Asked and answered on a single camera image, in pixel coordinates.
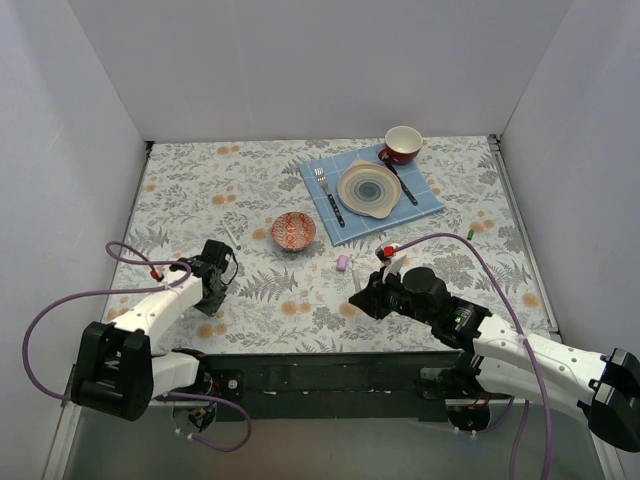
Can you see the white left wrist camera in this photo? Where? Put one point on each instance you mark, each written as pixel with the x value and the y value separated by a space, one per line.
pixel 170 272

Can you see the knife with dark handle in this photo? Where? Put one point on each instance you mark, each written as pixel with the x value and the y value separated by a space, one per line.
pixel 403 186

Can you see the floral tablecloth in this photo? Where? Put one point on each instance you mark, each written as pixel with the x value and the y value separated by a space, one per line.
pixel 282 302

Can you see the beige plate with blue rings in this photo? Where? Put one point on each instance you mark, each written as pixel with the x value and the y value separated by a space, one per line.
pixel 369 189

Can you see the white marker pen green tip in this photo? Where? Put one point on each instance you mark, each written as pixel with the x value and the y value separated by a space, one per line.
pixel 235 242

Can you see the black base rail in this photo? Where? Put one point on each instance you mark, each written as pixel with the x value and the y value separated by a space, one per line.
pixel 410 385

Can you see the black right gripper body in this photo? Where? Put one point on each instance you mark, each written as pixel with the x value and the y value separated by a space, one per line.
pixel 376 293

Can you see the purple pen cap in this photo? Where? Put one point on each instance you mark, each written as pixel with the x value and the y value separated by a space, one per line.
pixel 342 263

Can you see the red patterned small bowl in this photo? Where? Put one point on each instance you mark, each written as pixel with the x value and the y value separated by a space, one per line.
pixel 293 231

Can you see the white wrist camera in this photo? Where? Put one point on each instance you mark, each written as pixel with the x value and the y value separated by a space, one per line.
pixel 170 272
pixel 388 255

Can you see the fork with dark handle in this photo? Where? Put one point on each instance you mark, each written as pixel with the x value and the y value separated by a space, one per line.
pixel 323 183

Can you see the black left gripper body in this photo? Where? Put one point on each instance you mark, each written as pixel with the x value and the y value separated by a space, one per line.
pixel 212 293

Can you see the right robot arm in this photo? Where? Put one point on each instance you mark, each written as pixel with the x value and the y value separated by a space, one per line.
pixel 602 389

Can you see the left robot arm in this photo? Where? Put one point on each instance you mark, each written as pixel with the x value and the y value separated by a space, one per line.
pixel 120 367

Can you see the red cup white inside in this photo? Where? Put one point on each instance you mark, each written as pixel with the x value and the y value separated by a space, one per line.
pixel 402 145

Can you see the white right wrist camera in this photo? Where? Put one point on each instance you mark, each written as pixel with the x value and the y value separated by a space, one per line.
pixel 388 255

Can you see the white marker pen blue tip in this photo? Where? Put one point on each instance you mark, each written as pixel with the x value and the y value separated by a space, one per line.
pixel 356 279

